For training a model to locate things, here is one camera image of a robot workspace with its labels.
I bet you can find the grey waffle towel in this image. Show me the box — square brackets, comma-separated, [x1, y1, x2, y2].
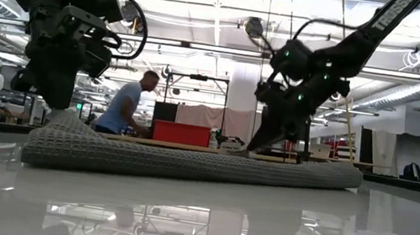
[19, 104, 367, 207]

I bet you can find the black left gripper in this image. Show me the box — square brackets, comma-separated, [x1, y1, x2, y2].
[6, 0, 128, 118]

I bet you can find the black frame stand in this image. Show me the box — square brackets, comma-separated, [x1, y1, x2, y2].
[159, 69, 232, 136]

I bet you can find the long yellow cable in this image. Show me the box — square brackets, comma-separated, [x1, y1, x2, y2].
[320, 0, 373, 165]

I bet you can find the pink cloth curtain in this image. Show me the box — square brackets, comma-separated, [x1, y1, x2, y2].
[174, 101, 264, 141]

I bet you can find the black left camera cable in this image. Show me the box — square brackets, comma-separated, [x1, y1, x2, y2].
[57, 0, 153, 63]

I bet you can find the black backpack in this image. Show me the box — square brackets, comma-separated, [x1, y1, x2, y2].
[400, 161, 420, 181]

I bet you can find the red storage bin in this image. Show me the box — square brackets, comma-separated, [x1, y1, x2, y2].
[151, 119, 212, 149]

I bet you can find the white round pillar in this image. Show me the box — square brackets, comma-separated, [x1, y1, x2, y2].
[226, 61, 263, 114]

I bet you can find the black ceiling cable reel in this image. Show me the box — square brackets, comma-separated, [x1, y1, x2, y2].
[118, 0, 151, 37]
[242, 15, 266, 41]

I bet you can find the person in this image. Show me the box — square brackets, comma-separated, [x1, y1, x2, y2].
[92, 63, 162, 140]

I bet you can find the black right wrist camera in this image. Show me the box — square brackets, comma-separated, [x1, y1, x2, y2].
[268, 35, 317, 84]

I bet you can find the grey laptop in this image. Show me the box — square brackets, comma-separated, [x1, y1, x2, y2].
[308, 141, 333, 161]

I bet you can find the long wooden bench top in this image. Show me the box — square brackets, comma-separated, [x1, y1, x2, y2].
[98, 131, 390, 177]

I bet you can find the long black cable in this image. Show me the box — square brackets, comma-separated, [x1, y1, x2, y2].
[283, 0, 304, 41]

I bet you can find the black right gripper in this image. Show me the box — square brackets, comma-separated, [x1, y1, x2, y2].
[245, 68, 353, 163]

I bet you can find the black monitor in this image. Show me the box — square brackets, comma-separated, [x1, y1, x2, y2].
[152, 100, 179, 123]

